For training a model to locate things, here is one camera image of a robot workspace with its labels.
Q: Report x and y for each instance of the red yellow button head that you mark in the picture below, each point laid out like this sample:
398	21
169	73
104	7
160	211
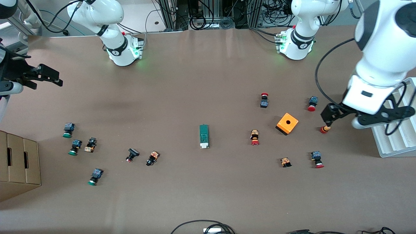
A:
323	130

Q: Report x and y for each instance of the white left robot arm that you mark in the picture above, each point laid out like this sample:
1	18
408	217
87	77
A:
383	48

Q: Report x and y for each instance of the aluminium frame rack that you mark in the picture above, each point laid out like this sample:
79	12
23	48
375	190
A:
169	13

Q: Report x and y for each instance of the red mushroom button orange block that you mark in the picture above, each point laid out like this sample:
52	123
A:
254	137

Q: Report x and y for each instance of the white stepped tray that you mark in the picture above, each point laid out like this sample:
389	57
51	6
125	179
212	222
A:
396	143

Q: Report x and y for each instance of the red mushroom button blue block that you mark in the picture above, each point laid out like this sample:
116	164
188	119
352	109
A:
312	103
317	159

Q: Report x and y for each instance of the small white device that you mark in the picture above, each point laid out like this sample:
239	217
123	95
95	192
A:
211	231

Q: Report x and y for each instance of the orange button enclosure box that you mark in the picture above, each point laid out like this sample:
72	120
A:
286	125

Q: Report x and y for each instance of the green pushbutton blue block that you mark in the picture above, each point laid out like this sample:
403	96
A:
75	147
68	129
95	176

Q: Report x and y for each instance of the black square head pushbutton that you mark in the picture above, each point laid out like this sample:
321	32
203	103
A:
132	153

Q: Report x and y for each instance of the grey metal frame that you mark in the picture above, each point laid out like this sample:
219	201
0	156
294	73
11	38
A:
29	16

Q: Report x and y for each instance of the orange contact block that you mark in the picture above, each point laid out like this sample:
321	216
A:
285	162

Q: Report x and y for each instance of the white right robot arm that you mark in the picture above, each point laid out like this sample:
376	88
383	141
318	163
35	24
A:
110	13

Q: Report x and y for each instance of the brown cardboard box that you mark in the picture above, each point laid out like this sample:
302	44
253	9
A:
16	165

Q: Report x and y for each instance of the black pushbutton orange block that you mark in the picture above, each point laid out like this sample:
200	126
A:
152	158
90	144

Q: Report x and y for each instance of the red pushbutton black block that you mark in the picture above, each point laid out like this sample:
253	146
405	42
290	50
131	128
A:
264	101

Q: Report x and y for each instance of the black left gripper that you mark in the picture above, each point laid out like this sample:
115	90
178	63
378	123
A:
338	110

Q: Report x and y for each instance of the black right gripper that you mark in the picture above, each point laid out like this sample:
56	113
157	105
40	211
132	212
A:
14	73

